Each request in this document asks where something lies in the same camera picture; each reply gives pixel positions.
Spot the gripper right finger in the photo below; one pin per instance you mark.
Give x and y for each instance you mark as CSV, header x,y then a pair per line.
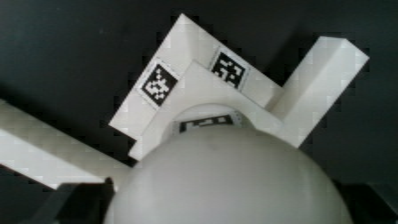
x,y
372,202

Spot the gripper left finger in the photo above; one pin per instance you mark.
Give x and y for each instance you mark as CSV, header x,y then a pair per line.
x,y
77,204

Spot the white lamp bulb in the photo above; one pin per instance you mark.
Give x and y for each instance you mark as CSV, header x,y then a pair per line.
x,y
224,176

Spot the white lamp base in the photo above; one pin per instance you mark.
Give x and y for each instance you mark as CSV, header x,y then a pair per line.
x,y
196,75

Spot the white front fence wall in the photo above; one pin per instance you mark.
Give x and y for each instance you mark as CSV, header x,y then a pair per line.
x,y
47,155

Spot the white fence wall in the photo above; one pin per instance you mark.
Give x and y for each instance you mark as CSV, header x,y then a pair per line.
x,y
317,83
47,155

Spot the white right fence wall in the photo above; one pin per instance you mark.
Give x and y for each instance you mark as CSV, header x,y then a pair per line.
x,y
317,83

